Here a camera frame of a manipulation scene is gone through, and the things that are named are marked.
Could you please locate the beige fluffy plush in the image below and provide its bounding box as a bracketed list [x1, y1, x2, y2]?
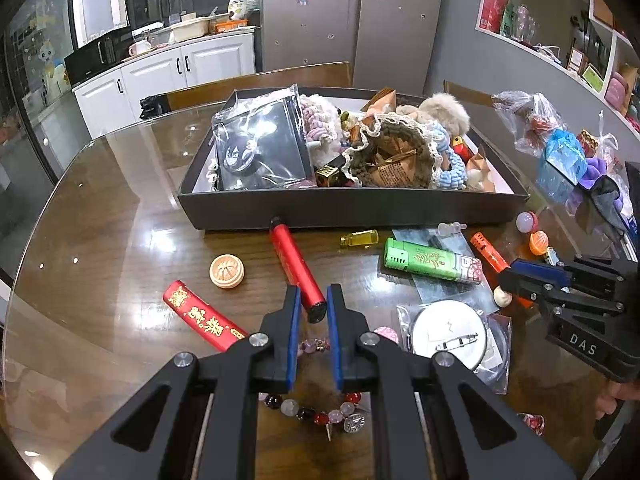
[417, 92, 471, 136]

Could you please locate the person's right hand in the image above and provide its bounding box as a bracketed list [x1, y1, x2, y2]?
[595, 381, 623, 421]

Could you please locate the black badge packet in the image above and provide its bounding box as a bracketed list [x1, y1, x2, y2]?
[211, 85, 307, 192]

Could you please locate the black microwave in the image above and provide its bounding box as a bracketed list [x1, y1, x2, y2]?
[64, 27, 136, 86]

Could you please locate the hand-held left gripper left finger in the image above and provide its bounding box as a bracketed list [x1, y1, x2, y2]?
[52, 285, 303, 480]

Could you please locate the white basin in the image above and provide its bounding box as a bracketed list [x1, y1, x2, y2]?
[165, 15, 213, 43]

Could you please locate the wooden chair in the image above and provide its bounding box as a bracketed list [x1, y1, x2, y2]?
[442, 80, 496, 108]
[162, 61, 353, 111]

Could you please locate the blue crochet toy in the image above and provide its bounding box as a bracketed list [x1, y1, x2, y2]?
[425, 122, 468, 191]

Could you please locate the white kitchen cabinet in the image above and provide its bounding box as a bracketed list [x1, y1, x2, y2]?
[71, 27, 257, 138]

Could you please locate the silver refrigerator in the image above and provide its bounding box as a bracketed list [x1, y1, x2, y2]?
[255, 0, 446, 92]

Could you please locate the red box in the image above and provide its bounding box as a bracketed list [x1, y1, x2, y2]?
[478, 0, 508, 33]

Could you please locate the purple plush toy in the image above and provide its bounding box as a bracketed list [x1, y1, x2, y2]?
[567, 156, 626, 216]

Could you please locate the blue gift box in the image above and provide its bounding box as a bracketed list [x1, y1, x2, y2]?
[536, 129, 588, 201]

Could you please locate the pink case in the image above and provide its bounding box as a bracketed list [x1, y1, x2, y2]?
[604, 71, 628, 111]

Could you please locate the brown crochet basket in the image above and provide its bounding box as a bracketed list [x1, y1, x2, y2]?
[342, 112, 443, 189]

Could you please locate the brown printed paper pyramid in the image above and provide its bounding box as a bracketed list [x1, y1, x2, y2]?
[372, 147, 418, 188]

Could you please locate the pink crochet basket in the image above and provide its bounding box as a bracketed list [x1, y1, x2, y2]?
[299, 94, 346, 153]

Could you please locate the small yellow bottle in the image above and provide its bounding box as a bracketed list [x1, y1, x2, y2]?
[341, 229, 380, 249]

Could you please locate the bead bracelet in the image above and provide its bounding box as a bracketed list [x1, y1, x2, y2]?
[260, 337, 373, 441]

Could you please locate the dark grey cloth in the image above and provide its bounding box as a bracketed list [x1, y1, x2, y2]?
[575, 175, 626, 233]

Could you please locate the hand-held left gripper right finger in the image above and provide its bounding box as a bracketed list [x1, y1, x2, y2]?
[326, 284, 578, 480]

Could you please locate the red cylindrical tube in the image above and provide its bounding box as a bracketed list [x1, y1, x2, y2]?
[268, 216, 328, 323]

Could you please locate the round wooden token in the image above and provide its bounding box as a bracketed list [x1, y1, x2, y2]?
[209, 255, 246, 290]

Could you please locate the black cardboard box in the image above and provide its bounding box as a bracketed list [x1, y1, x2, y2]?
[177, 87, 531, 233]

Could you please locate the red wrapped candy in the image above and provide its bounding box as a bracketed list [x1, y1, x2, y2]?
[517, 412, 546, 436]

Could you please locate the orange lighter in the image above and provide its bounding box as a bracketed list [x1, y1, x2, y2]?
[469, 231, 533, 308]

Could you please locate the green lighter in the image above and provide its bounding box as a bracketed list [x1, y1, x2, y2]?
[383, 238, 483, 286]

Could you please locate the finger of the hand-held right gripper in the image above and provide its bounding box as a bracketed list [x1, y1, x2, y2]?
[497, 270, 567, 307]
[510, 258, 575, 283]

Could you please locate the black bag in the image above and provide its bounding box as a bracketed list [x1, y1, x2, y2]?
[139, 94, 163, 121]

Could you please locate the clear bag of toy fruit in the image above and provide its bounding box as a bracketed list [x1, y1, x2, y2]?
[491, 90, 568, 156]

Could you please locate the green box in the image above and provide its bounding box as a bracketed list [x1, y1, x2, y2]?
[580, 64, 606, 92]

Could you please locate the orange food package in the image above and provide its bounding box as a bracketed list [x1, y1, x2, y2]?
[210, 17, 250, 35]

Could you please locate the round white badge packet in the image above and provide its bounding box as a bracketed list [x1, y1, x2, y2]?
[396, 300, 512, 393]

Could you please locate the red gold-printed packet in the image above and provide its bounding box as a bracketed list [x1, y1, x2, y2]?
[162, 280, 249, 353]

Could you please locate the glass door with stickers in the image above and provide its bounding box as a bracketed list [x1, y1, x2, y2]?
[0, 0, 83, 281]

